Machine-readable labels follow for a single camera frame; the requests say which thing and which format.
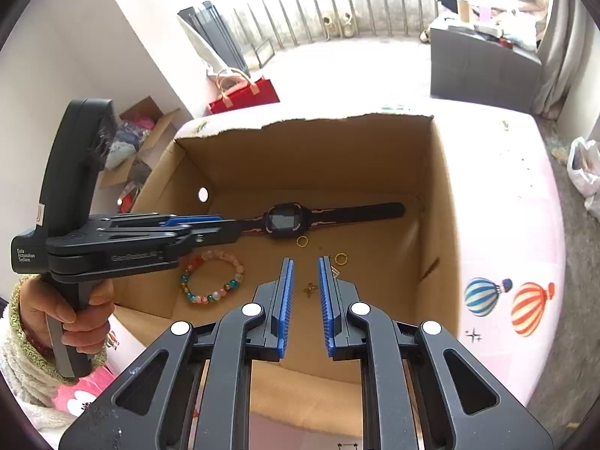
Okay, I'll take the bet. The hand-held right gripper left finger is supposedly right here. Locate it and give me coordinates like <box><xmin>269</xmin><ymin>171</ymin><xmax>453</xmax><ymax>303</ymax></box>
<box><xmin>58</xmin><ymin>257</ymin><xmax>296</xmax><ymax>450</ymax></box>

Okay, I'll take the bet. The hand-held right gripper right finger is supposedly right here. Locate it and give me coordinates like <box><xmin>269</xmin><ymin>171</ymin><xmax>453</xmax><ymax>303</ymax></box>
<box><xmin>318</xmin><ymin>255</ymin><xmax>556</xmax><ymax>450</ymax></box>

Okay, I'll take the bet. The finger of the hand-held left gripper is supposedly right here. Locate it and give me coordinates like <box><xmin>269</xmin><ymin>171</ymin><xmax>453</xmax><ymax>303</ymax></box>
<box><xmin>110</xmin><ymin>221</ymin><xmax>242</xmax><ymax>263</ymax></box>
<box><xmin>89</xmin><ymin>213</ymin><xmax>226</xmax><ymax>234</ymax></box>

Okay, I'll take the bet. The multicolour bead bracelet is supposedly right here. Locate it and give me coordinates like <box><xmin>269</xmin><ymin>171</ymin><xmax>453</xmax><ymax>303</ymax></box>
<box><xmin>179</xmin><ymin>250</ymin><xmax>245</xmax><ymax>305</ymax></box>

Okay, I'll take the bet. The black wrist watch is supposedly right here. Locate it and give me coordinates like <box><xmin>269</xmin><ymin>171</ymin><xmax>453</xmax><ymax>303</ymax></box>
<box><xmin>237</xmin><ymin>201</ymin><xmax>406</xmax><ymax>237</ymax></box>

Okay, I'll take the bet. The brown cardboard box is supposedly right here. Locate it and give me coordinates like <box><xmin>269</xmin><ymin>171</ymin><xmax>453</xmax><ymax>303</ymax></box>
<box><xmin>107</xmin><ymin>113</ymin><xmax>462</xmax><ymax>427</ymax></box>

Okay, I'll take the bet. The person's left forearm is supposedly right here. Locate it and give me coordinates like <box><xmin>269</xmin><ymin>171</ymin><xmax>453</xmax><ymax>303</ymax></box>
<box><xmin>0</xmin><ymin>276</ymin><xmax>116</xmax><ymax>420</ymax></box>

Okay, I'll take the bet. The person's left hand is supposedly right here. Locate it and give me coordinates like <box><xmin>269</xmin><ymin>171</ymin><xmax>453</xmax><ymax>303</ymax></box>
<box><xmin>21</xmin><ymin>276</ymin><xmax>114</xmax><ymax>351</ymax></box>

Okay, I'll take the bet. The metal bowl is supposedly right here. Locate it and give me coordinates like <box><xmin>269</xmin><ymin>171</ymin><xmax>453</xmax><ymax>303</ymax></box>
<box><xmin>116</xmin><ymin>182</ymin><xmax>141</xmax><ymax>215</ymax></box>

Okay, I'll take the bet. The cardboard box of clothes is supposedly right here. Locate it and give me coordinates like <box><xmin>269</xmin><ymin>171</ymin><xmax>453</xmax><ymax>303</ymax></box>
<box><xmin>99</xmin><ymin>96</ymin><xmax>183</xmax><ymax>191</ymax></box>

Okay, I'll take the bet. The red gift bag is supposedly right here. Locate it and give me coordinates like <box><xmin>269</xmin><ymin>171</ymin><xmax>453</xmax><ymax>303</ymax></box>
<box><xmin>208</xmin><ymin>69</ymin><xmax>281</xmax><ymax>114</ymax></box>

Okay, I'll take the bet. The black folded rack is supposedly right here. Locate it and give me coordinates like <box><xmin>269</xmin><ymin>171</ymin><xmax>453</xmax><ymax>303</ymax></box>
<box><xmin>177</xmin><ymin>2</ymin><xmax>251</xmax><ymax>76</ymax></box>

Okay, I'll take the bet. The metal window railing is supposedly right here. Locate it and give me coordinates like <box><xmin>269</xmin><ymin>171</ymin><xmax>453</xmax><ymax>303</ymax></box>
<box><xmin>178</xmin><ymin>0</ymin><xmax>470</xmax><ymax>51</ymax></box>

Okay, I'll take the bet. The grey cabinet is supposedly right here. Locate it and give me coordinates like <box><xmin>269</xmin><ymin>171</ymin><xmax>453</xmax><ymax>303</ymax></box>
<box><xmin>430</xmin><ymin>25</ymin><xmax>545</xmax><ymax>114</ymax></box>

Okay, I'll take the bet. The white plastic bag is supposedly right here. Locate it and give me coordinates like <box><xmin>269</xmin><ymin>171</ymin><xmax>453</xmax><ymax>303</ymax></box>
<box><xmin>566</xmin><ymin>137</ymin><xmax>600</xmax><ymax>219</ymax></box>

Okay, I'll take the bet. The grey curtain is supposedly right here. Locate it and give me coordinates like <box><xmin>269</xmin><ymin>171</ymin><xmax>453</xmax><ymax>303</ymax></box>
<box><xmin>532</xmin><ymin>0</ymin><xmax>584</xmax><ymax>120</ymax></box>

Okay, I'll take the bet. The black picture frame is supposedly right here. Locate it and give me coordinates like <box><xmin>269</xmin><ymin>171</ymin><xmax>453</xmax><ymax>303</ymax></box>
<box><xmin>253</xmin><ymin>39</ymin><xmax>276</xmax><ymax>69</ymax></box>

